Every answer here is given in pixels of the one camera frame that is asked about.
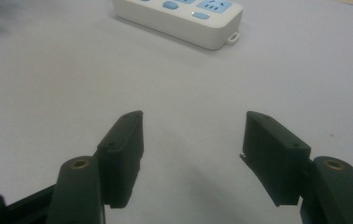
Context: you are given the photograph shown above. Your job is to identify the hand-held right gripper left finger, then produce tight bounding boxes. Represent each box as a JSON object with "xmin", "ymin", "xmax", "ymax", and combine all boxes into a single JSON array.
[{"xmin": 45, "ymin": 110, "xmax": 145, "ymax": 224}]

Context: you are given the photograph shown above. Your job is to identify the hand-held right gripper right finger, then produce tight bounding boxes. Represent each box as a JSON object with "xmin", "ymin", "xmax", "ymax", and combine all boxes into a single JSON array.
[{"xmin": 239, "ymin": 110, "xmax": 353, "ymax": 224}]

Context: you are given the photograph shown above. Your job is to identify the white power strip blue sockets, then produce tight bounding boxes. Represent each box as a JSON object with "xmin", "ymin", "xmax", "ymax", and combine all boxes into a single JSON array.
[{"xmin": 112, "ymin": 0, "xmax": 244, "ymax": 50}]

